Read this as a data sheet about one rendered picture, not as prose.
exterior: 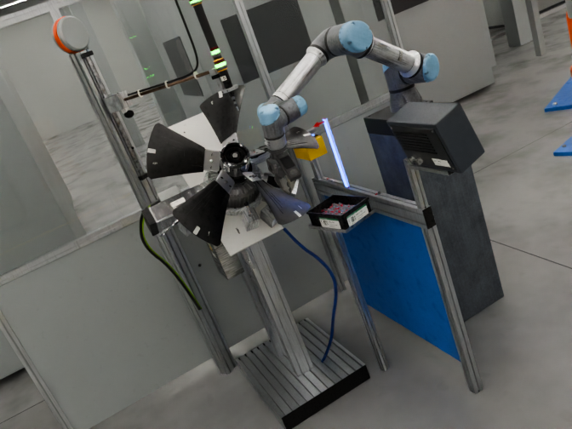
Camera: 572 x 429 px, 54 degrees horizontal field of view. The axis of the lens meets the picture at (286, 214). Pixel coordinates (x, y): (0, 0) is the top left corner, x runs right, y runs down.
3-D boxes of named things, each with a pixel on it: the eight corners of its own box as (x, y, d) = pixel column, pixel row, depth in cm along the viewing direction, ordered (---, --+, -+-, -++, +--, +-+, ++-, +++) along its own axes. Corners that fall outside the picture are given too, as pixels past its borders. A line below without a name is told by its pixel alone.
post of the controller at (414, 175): (417, 208, 208) (403, 159, 202) (423, 204, 209) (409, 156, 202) (422, 209, 205) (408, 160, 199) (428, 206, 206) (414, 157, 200)
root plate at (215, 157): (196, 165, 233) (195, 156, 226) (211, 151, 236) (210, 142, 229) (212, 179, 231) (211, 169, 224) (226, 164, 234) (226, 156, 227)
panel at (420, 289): (361, 300, 307) (323, 191, 285) (362, 300, 307) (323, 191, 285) (465, 364, 234) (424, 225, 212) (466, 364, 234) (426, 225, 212)
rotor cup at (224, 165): (209, 170, 234) (208, 154, 223) (233, 148, 240) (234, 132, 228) (236, 191, 231) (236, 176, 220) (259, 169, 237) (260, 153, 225)
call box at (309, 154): (297, 160, 283) (290, 140, 280) (314, 152, 286) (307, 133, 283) (311, 163, 269) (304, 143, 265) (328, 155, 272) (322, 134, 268)
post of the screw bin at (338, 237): (380, 369, 269) (327, 221, 242) (384, 365, 271) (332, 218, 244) (385, 371, 266) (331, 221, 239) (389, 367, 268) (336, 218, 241)
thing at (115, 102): (108, 115, 258) (100, 98, 256) (119, 110, 264) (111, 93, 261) (123, 111, 253) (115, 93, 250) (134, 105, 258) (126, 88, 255)
